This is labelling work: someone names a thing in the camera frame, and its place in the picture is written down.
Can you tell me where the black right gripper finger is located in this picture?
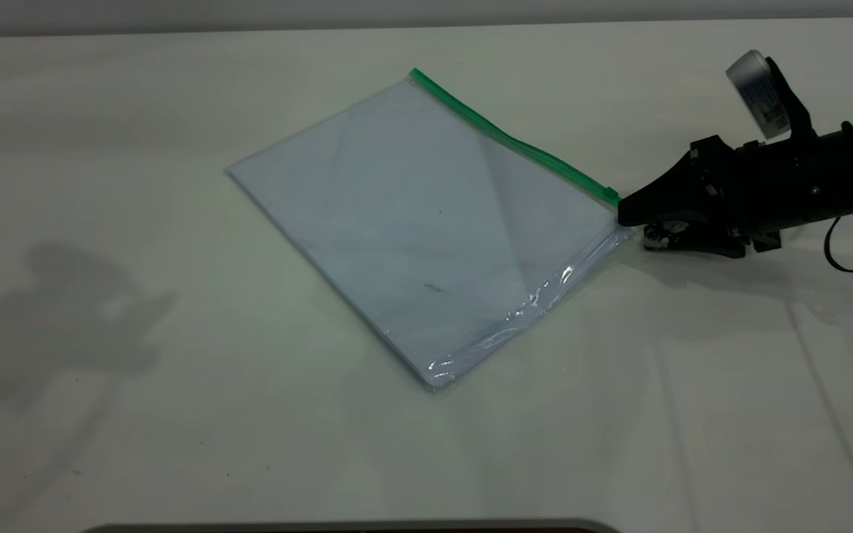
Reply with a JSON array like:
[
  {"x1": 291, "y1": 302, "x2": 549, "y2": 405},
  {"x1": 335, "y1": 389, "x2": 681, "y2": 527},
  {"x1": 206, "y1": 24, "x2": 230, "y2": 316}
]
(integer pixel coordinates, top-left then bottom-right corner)
[
  {"x1": 643, "y1": 221, "x2": 749, "y2": 259},
  {"x1": 617, "y1": 147, "x2": 715, "y2": 227}
]

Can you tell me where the transparent zip bag green zipper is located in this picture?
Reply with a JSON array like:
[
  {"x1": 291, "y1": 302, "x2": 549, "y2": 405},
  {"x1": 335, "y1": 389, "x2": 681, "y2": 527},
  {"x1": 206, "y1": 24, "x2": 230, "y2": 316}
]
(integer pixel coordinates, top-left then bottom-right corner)
[{"x1": 225, "y1": 68, "x2": 635, "y2": 392}]

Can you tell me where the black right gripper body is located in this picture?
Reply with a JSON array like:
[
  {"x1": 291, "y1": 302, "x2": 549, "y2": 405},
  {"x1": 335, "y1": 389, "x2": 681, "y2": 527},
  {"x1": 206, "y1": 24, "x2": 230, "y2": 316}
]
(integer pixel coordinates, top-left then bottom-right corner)
[{"x1": 692, "y1": 130, "x2": 853, "y2": 253}]

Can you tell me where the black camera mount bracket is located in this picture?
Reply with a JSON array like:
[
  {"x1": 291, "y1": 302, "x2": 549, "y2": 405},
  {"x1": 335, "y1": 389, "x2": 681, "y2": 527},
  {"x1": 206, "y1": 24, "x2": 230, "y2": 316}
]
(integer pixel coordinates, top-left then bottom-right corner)
[{"x1": 763, "y1": 57, "x2": 818, "y2": 145}]

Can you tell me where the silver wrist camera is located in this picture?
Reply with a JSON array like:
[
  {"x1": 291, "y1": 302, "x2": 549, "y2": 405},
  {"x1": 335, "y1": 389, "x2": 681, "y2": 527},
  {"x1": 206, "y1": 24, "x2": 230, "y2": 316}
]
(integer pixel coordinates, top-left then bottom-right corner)
[{"x1": 725, "y1": 50, "x2": 792, "y2": 141}]

